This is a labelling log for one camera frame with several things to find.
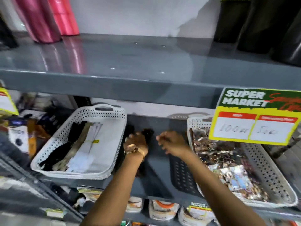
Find person's left hand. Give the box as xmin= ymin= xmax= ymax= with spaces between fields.
xmin=123 ymin=132 xmax=149 ymax=155

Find person's right hand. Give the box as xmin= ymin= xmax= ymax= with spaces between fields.
xmin=156 ymin=130 xmax=190 ymax=156

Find black hair extension bundle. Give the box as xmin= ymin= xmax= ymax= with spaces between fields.
xmin=113 ymin=125 xmax=155 ymax=177

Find person's left forearm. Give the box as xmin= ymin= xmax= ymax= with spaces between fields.
xmin=81 ymin=154 xmax=144 ymax=226

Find person's right forearm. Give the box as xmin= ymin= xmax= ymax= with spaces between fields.
xmin=175 ymin=148 xmax=267 ymax=226

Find gold wristwatch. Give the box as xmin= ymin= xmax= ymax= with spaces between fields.
xmin=124 ymin=146 xmax=145 ymax=161

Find grey metal shelf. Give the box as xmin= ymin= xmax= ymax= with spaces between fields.
xmin=31 ymin=114 xmax=301 ymax=218
xmin=0 ymin=33 xmax=301 ymax=109

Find white paper packets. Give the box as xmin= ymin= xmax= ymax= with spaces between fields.
xmin=53 ymin=122 xmax=111 ymax=173

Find pile of shiny foil packets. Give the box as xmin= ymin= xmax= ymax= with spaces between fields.
xmin=190 ymin=128 xmax=271 ymax=202

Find black hair pieces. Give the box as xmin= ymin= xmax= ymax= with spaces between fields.
xmin=39 ymin=121 xmax=88 ymax=172

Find crumpled white packet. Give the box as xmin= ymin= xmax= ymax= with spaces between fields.
xmin=72 ymin=186 xmax=104 ymax=210

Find green yellow price sign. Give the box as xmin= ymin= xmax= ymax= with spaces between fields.
xmin=209 ymin=88 xmax=301 ymax=146

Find white perforated plastic basket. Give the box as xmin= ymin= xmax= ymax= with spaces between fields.
xmin=187 ymin=115 xmax=298 ymax=208

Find white box with dark print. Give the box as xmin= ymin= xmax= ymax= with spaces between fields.
xmin=8 ymin=126 xmax=30 ymax=154

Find black foil roll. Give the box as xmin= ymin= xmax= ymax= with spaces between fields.
xmin=236 ymin=0 xmax=301 ymax=54
xmin=213 ymin=0 xmax=251 ymax=44
xmin=270 ymin=14 xmax=301 ymax=67

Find yellow edged price tag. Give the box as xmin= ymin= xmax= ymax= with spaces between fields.
xmin=0 ymin=87 xmax=19 ymax=116

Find bright pink foil roll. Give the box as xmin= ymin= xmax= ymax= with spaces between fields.
xmin=47 ymin=0 xmax=80 ymax=36

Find dark pink foil roll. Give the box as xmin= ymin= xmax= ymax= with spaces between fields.
xmin=11 ymin=0 xmax=62 ymax=43

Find white perforated basket with handle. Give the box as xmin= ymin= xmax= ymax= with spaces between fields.
xmin=30 ymin=104 xmax=127 ymax=180

